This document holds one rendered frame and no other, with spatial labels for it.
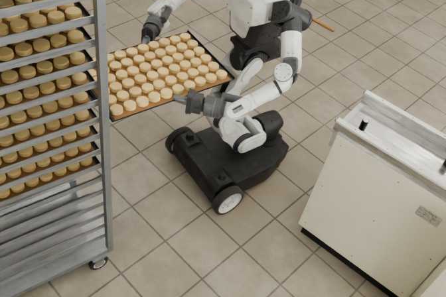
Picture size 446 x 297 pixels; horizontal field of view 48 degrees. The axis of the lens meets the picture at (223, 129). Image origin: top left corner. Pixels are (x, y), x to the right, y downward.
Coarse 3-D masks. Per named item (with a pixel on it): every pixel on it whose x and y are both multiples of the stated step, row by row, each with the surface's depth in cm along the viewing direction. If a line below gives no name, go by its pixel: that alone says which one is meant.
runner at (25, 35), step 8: (88, 16) 156; (56, 24) 151; (64, 24) 153; (72, 24) 154; (80, 24) 156; (88, 24) 158; (24, 32) 147; (32, 32) 148; (40, 32) 150; (48, 32) 151; (0, 40) 144; (8, 40) 145; (16, 40) 147
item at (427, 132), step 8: (368, 96) 248; (376, 96) 248; (368, 104) 251; (376, 104) 248; (384, 104) 245; (392, 104) 245; (384, 112) 247; (392, 112) 244; (400, 112) 242; (400, 120) 244; (408, 120) 241; (416, 120) 239; (408, 128) 243; (416, 128) 240; (424, 128) 237; (432, 128) 237; (424, 136) 240; (432, 136) 237; (440, 136) 234; (440, 144) 236
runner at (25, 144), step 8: (88, 120) 187; (96, 120) 189; (64, 128) 182; (72, 128) 184; (80, 128) 187; (48, 136) 180; (56, 136) 182; (24, 144) 176; (32, 144) 178; (0, 152) 172; (8, 152) 174
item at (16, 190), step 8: (88, 160) 208; (64, 168) 204; (72, 168) 205; (80, 168) 207; (40, 176) 199; (48, 176) 200; (56, 176) 203; (64, 176) 204; (24, 184) 197; (32, 184) 197; (40, 184) 199; (0, 192) 192; (8, 192) 192; (16, 192) 195; (0, 200) 192
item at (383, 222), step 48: (336, 144) 237; (384, 144) 233; (432, 144) 238; (336, 192) 254; (384, 192) 233; (432, 192) 216; (336, 240) 272; (384, 240) 249; (432, 240) 229; (384, 288) 272
